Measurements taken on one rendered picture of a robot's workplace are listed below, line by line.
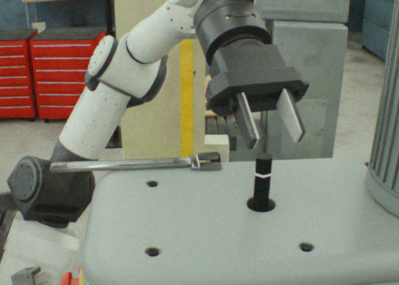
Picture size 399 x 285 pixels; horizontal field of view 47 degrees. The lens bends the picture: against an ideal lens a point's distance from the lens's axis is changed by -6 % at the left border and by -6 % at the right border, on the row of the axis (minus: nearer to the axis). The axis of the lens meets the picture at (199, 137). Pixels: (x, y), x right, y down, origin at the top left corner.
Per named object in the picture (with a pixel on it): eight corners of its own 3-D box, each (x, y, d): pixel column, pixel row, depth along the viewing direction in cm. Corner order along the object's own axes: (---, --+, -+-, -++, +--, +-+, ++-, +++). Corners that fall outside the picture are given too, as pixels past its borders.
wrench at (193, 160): (49, 176, 66) (47, 171, 66) (53, 162, 70) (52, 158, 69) (221, 169, 68) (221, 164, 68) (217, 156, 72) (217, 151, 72)
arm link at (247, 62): (294, 118, 63) (263, 52, 69) (318, 68, 55) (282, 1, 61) (201, 129, 59) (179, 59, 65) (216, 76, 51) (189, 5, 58)
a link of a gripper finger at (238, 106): (254, 152, 54) (237, 108, 58) (261, 135, 52) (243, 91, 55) (240, 154, 54) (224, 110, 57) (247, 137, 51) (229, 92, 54)
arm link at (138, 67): (208, 19, 79) (152, 59, 95) (156, -11, 75) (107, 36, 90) (195, 72, 75) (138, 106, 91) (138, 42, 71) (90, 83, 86)
